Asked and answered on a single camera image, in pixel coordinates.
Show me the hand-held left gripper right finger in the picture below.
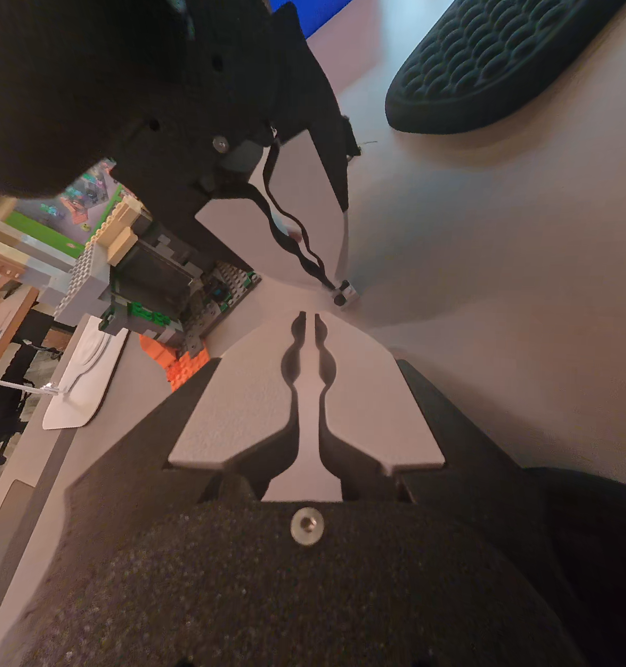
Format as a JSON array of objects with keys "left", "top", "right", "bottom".
[{"left": 313, "top": 312, "right": 445, "bottom": 496}]

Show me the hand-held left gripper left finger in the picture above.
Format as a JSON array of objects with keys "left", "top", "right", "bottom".
[{"left": 167, "top": 312, "right": 307, "bottom": 496}]

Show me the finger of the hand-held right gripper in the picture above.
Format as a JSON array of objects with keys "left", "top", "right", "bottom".
[
  {"left": 195, "top": 185, "right": 341, "bottom": 291},
  {"left": 262, "top": 127, "right": 351, "bottom": 286}
]

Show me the grey desk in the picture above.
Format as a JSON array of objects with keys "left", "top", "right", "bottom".
[{"left": 0, "top": 0, "right": 626, "bottom": 652}]

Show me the multicoloured brick model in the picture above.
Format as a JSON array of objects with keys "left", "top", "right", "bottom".
[{"left": 0, "top": 195, "right": 261, "bottom": 392}]

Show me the colourful brick set box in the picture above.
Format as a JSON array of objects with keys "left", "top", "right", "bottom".
[{"left": 2, "top": 159, "right": 139, "bottom": 258}]

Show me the blue plastic bin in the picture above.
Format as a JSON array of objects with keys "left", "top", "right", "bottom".
[{"left": 271, "top": 0, "right": 352, "bottom": 38}]

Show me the black mesh office chair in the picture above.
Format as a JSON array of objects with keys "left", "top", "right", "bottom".
[{"left": 385, "top": 0, "right": 626, "bottom": 135}]

